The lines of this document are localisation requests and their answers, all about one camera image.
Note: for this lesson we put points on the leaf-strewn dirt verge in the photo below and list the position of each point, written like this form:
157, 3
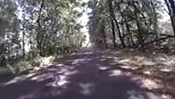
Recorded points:
166, 70

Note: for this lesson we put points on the dark asphalt forest road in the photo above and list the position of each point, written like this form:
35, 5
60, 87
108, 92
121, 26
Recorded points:
72, 95

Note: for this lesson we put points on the wood of trees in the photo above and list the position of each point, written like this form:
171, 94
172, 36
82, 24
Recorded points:
21, 29
136, 10

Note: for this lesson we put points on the grassy overgrown verge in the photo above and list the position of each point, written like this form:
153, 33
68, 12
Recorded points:
20, 66

